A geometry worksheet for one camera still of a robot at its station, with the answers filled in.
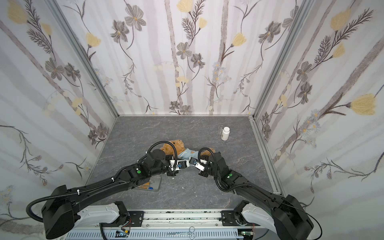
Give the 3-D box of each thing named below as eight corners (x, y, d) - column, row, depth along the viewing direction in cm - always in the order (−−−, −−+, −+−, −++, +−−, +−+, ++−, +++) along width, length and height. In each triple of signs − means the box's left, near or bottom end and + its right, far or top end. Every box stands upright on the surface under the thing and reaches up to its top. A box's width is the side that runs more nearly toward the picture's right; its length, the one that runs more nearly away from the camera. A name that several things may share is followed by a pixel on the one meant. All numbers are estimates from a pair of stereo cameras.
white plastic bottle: (221, 140, 107) (223, 132, 100) (220, 134, 111) (222, 126, 103) (228, 140, 108) (230, 132, 100) (227, 134, 111) (229, 126, 104)
